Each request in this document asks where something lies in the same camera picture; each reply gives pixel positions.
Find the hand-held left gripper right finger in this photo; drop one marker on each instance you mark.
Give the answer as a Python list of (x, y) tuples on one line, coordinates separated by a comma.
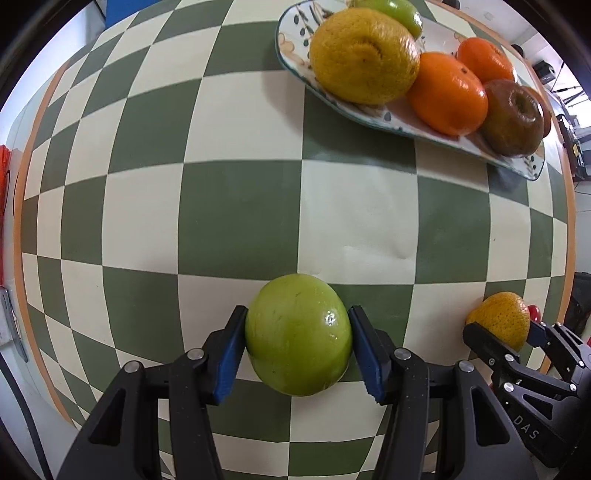
[(369, 360)]

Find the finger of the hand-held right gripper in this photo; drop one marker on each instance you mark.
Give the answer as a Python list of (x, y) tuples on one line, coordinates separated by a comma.
[(489, 346), (538, 333)]

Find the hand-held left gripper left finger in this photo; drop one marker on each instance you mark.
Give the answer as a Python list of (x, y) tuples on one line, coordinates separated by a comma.
[(228, 364)]

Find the small yellow orange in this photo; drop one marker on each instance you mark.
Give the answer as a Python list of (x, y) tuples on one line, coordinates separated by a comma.
[(503, 318)]

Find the green apple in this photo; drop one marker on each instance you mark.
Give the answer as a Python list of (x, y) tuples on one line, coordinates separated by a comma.
[(392, 11), (298, 337)]

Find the reddish brown apple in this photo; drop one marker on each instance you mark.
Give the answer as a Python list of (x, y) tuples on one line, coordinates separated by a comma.
[(547, 115)]

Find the orange tangerine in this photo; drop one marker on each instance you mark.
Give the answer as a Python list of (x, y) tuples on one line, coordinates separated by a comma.
[(485, 60), (448, 94)]

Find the large yellow orange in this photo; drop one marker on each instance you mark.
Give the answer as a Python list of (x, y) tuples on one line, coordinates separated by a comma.
[(362, 55)]

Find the floral oval plate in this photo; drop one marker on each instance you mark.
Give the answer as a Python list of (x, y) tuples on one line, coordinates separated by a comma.
[(295, 41)]

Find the small red fruit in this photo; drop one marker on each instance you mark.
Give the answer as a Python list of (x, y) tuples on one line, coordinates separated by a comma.
[(535, 314)]

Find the green checkered tablecloth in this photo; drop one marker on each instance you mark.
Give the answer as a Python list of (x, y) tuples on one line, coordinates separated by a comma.
[(231, 207)]

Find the grey-blue smartphone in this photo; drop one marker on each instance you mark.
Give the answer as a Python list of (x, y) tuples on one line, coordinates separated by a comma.
[(10, 327)]

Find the red plastic bag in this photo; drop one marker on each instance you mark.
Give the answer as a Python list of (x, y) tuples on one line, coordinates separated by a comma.
[(3, 184)]

